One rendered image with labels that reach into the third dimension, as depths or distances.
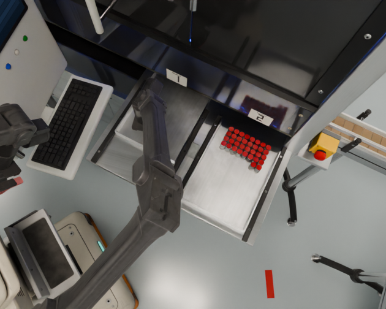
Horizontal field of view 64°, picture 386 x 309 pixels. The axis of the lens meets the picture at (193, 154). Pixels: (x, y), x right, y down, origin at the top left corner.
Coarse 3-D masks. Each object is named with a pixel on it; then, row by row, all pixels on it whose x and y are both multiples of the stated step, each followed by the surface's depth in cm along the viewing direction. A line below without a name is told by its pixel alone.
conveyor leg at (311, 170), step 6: (336, 156) 136; (330, 162) 144; (306, 168) 166; (312, 168) 158; (318, 168) 154; (300, 174) 173; (306, 174) 166; (312, 174) 163; (294, 180) 182; (300, 180) 176; (288, 186) 193; (294, 186) 190
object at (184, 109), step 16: (160, 80) 129; (160, 96) 127; (176, 96) 127; (192, 96) 127; (128, 112) 120; (176, 112) 125; (192, 112) 125; (128, 128) 121; (176, 128) 122; (192, 128) 119; (176, 144) 120; (176, 160) 118
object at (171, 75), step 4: (168, 72) 113; (172, 72) 112; (168, 76) 115; (172, 76) 114; (176, 76) 113; (180, 76) 111; (172, 80) 117; (176, 80) 115; (180, 80) 114; (184, 80) 113; (180, 84) 116; (184, 84) 115
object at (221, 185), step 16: (224, 128) 123; (208, 144) 117; (208, 160) 119; (224, 160) 119; (240, 160) 119; (272, 160) 120; (192, 176) 116; (208, 176) 116; (224, 176) 117; (240, 176) 117; (256, 176) 117; (192, 192) 114; (208, 192) 114; (224, 192) 115; (240, 192) 115; (256, 192) 115; (208, 208) 112; (224, 208) 113; (240, 208) 113; (240, 224) 111
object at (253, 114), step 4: (252, 112) 110; (256, 112) 108; (248, 116) 114; (252, 116) 112; (256, 116) 111; (260, 116) 110; (264, 116) 108; (268, 116) 107; (256, 120) 113; (264, 120) 111; (268, 120) 109; (272, 120) 108; (268, 124) 112
